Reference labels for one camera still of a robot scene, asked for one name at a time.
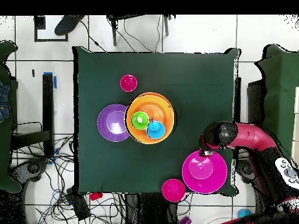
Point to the blue tape strip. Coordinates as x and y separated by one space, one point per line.
55 82

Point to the green cloth covered table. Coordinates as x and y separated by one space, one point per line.
4 151
280 93

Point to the red cup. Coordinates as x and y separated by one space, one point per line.
128 83

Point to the black table frame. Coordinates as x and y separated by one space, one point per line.
48 105
237 98

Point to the purple cup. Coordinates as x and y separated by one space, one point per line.
185 221

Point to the pink bowl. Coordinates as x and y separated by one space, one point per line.
210 182

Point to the dark green tablecloth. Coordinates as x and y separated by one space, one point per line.
116 163

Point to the orange bowl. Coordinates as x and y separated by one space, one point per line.
158 105

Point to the purple bowl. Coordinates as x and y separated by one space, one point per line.
112 123

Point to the blue cup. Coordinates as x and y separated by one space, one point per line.
156 130
244 213

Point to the small red object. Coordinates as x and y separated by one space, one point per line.
95 196

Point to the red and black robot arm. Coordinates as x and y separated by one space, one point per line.
252 137

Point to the black square frame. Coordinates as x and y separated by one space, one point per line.
39 22

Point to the person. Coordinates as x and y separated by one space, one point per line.
4 100

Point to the small black tape strip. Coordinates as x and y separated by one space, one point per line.
33 73

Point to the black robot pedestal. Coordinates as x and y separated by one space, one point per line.
151 210

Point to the red bowl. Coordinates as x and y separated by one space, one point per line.
173 190

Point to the black chair base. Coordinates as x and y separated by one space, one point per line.
244 170
32 168

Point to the person's foot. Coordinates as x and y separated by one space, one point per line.
67 24

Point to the green cup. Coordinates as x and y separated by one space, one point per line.
139 120

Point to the black power strip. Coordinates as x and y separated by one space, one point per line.
79 207

